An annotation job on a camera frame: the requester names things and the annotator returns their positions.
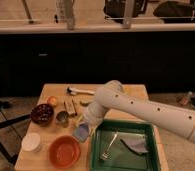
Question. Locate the grey cloth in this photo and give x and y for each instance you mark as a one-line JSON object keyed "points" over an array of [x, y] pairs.
{"points": [[136, 145]]}

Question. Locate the black chair base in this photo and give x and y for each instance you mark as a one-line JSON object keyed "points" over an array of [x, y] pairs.
{"points": [[6, 123]]}

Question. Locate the red bowl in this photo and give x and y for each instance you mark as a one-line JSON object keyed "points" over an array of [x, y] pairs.
{"points": [[64, 152]]}

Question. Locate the white handled brush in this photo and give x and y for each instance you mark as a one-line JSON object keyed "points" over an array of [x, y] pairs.
{"points": [[75, 91]]}

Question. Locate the metal cup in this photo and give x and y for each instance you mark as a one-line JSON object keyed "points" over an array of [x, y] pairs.
{"points": [[63, 118]]}

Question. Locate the wooden table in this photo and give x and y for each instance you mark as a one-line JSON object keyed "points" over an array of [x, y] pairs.
{"points": [[39, 161]]}

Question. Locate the blue sponge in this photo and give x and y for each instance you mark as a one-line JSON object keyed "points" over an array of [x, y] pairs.
{"points": [[81, 133]]}

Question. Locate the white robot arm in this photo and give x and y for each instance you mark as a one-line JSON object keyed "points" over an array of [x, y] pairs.
{"points": [[111, 95]]}

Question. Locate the dark maroon bowl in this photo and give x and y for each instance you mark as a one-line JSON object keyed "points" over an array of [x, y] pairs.
{"points": [[42, 114]]}

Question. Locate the white cup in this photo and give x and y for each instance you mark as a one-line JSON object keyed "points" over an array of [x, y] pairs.
{"points": [[31, 142]]}

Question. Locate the green cucumber toy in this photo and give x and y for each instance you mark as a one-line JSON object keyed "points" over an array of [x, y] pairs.
{"points": [[85, 103]]}

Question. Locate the metal fork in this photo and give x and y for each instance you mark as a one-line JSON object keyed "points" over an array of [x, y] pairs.
{"points": [[104, 155]]}

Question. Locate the light green cup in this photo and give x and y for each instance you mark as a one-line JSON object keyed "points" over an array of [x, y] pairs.
{"points": [[79, 120]]}

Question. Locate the orange fruit toy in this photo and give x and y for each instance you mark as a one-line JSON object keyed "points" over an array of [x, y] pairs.
{"points": [[52, 101]]}

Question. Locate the wooden block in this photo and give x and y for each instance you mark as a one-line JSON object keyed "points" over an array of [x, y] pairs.
{"points": [[69, 107]]}

